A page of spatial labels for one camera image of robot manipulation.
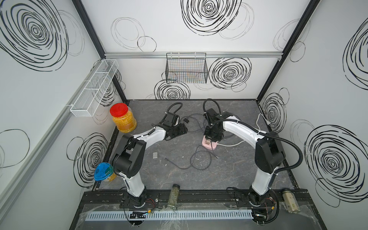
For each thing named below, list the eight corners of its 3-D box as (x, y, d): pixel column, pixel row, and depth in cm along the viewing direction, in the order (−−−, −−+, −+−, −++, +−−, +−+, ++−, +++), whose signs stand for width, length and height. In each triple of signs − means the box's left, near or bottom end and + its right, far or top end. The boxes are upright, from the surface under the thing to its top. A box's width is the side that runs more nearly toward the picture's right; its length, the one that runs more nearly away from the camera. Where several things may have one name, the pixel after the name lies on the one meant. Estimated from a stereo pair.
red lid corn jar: (118, 132, 102) (106, 116, 87) (122, 120, 109) (112, 103, 94) (134, 133, 102) (125, 116, 87) (137, 120, 109) (130, 103, 94)
